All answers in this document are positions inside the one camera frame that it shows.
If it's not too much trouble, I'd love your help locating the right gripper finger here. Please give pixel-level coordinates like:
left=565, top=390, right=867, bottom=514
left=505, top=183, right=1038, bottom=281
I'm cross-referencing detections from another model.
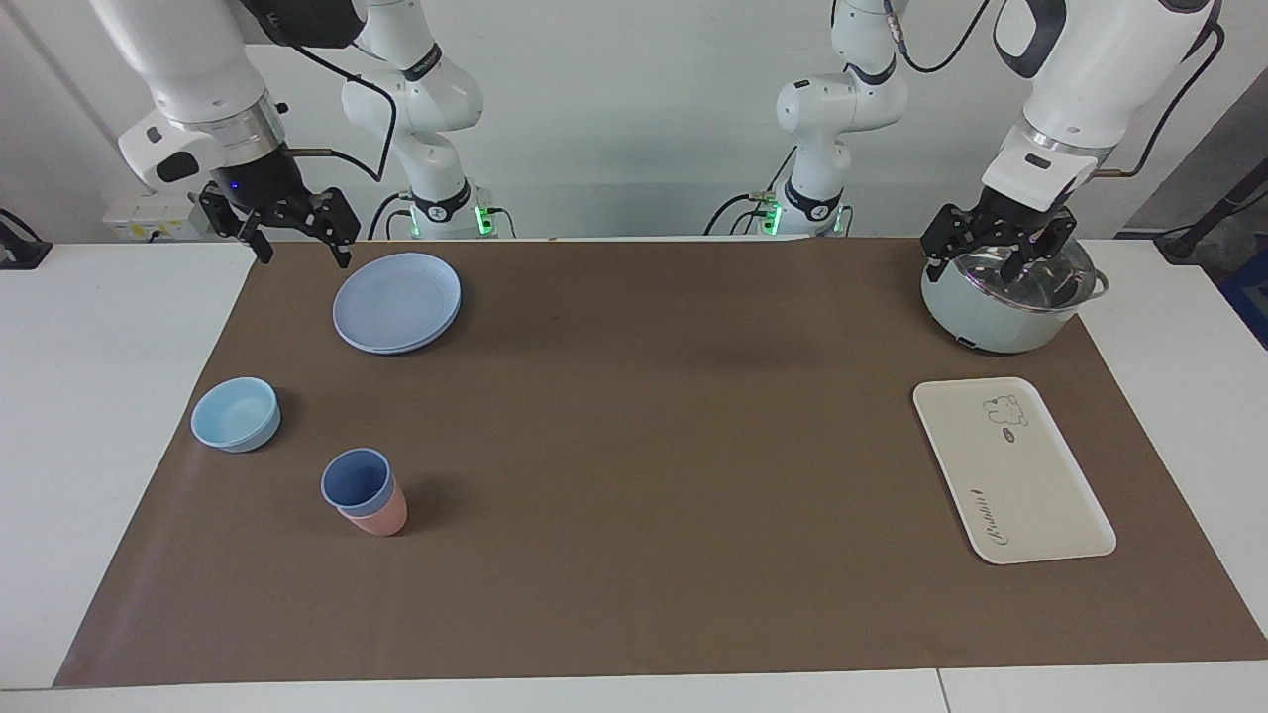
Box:
left=199, top=182, right=275, bottom=266
left=295, top=187, right=362, bottom=269

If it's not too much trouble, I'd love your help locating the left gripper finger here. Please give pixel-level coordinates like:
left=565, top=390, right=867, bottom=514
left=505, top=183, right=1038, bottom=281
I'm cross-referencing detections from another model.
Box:
left=998, top=208, right=1078, bottom=286
left=919, top=203, right=984, bottom=285

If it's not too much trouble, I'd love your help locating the blue plastic cup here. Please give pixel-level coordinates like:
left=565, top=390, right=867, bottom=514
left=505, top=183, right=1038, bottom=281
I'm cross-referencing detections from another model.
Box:
left=320, top=448, right=396, bottom=515

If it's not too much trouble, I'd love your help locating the pink plastic cup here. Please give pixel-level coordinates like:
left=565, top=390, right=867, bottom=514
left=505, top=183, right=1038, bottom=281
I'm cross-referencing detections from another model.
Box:
left=337, top=475, right=409, bottom=537

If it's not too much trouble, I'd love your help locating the cream tray with rabbit print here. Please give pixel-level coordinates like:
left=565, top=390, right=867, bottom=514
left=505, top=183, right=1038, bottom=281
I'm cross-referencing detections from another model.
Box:
left=912, top=376, right=1117, bottom=565

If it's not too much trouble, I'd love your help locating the glass pot lid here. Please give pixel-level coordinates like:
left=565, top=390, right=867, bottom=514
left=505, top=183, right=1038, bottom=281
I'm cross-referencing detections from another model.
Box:
left=926, top=246, right=1101, bottom=314

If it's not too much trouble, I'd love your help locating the white power strip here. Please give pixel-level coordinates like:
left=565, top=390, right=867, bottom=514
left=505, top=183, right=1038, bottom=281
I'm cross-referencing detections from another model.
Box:
left=102, top=191, right=214, bottom=242

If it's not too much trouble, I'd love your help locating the mint green cooking pot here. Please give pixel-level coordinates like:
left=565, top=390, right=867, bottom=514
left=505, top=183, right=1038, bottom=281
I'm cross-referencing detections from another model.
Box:
left=921, top=243, right=1110, bottom=356

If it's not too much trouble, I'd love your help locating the pale blue plate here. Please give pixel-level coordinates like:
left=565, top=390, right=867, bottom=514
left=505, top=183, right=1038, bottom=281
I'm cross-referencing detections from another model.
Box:
left=332, top=253, right=463, bottom=356

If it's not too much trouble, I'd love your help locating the black stand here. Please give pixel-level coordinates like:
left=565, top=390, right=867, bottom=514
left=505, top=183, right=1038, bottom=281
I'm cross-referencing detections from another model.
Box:
left=1154, top=178, right=1268, bottom=263

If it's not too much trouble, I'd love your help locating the light blue bowl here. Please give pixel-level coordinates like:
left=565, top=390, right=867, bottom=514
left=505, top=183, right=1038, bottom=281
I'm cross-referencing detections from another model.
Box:
left=190, top=376, right=282, bottom=454

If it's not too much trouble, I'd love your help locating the black table clamp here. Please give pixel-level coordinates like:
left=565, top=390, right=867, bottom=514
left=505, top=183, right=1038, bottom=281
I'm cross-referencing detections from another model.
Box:
left=0, top=208, right=53, bottom=270

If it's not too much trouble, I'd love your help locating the blue crate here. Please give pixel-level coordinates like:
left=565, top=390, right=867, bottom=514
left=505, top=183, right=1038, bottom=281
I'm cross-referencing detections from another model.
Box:
left=1220, top=248, right=1268, bottom=350

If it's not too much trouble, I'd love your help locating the brown table mat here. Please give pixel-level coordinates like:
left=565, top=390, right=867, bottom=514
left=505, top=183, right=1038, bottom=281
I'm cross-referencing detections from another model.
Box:
left=54, top=238, right=1268, bottom=689

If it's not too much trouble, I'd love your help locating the black base cable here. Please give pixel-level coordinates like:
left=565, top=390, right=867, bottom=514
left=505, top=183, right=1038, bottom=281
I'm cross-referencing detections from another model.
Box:
left=369, top=191, right=412, bottom=241
left=703, top=147, right=798, bottom=239

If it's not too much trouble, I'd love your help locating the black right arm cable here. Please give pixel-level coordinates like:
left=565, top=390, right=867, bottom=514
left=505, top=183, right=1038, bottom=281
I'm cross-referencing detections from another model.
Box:
left=238, top=0, right=399, bottom=184

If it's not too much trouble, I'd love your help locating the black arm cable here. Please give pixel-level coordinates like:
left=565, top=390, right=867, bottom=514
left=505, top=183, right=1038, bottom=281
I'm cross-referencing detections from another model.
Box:
left=882, top=0, right=1226, bottom=181
left=238, top=0, right=399, bottom=184

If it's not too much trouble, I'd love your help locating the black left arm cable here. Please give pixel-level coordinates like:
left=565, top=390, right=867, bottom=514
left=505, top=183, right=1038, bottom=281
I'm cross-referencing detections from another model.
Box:
left=882, top=0, right=1226, bottom=181

